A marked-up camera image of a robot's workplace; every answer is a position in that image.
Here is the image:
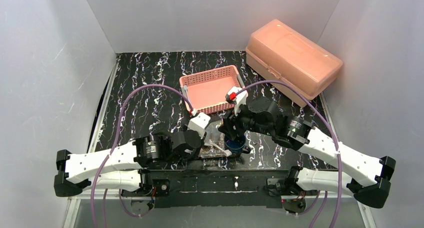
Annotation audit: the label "dark blue mug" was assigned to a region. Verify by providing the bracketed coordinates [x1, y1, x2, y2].
[224, 135, 252, 155]

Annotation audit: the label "brown wooden oval tray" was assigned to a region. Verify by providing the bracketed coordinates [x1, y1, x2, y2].
[193, 149, 240, 160]

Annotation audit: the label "aluminium frame rail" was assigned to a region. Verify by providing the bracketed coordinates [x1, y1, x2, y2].
[62, 175, 379, 228]

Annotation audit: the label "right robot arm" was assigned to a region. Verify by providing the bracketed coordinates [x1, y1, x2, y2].
[219, 92, 396, 208]

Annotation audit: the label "large pink lidded box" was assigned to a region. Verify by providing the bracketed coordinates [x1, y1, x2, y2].
[245, 20, 343, 107]

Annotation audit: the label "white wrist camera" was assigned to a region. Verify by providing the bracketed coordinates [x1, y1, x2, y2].
[225, 86, 248, 116]
[187, 112, 211, 139]

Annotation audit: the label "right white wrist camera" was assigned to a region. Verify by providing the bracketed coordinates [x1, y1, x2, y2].
[225, 86, 248, 116]

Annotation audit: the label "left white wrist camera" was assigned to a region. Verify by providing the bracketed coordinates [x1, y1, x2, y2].
[187, 112, 211, 139]

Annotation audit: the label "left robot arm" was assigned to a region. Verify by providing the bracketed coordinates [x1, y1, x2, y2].
[53, 129, 206, 197]

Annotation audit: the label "pink plastic basket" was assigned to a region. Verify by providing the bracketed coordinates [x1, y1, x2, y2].
[179, 65, 245, 115]

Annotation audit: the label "clear packaged toothbrushes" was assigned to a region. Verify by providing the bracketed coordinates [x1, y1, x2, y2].
[200, 121, 227, 151]

